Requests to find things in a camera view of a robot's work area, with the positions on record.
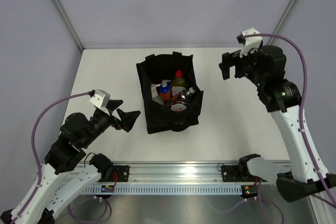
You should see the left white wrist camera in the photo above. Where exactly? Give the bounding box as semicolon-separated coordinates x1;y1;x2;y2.
89;90;110;114

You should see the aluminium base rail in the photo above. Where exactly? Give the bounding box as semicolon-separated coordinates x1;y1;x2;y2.
113;161;238;185

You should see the orange blue-pump bottle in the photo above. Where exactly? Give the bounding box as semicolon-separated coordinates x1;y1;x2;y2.
159;80;171;101

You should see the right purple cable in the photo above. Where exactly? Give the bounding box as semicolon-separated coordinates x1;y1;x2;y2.
209;33;336;224

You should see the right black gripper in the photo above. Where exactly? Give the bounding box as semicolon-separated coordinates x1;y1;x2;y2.
219;45;266;88

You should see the black canvas bag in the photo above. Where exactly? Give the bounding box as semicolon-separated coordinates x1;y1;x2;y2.
136;52;204;134

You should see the left aluminium frame post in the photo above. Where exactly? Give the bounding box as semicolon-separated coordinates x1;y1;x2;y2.
51;0;85;52

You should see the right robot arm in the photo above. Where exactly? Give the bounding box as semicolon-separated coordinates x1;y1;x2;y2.
219;46;335;202

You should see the clear silver-cap bottle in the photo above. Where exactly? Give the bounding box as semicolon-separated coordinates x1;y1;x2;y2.
179;87;196;101

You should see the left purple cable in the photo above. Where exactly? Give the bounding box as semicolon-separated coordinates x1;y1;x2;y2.
10;90;112;221

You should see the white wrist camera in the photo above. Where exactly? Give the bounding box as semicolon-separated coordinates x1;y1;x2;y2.
237;28;263;58
89;90;110;114

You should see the aluminium frame post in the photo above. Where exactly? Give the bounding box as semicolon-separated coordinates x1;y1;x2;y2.
51;0;85;52
271;0;300;35

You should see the beige pump bottle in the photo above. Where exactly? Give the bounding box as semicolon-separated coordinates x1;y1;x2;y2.
151;84;165;105

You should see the white slotted cable duct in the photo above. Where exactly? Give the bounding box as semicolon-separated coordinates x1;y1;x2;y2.
82;184;243;195

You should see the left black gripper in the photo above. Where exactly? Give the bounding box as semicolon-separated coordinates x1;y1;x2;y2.
81;100;140;148

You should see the yellow red-cap detergent bottle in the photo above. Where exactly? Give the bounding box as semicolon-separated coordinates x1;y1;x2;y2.
171;70;188;96

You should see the right aluminium frame post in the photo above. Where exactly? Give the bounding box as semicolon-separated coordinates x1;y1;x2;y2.
271;0;300;35

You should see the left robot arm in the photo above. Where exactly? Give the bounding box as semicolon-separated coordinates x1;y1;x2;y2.
1;100;140;223

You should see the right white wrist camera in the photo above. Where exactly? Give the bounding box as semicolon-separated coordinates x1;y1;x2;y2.
237;28;263;58

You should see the dark red Fairy bottle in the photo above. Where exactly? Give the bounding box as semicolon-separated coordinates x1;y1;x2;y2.
164;95;192;112

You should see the purple cable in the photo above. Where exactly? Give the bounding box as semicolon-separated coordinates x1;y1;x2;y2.
10;90;112;221
209;33;336;224

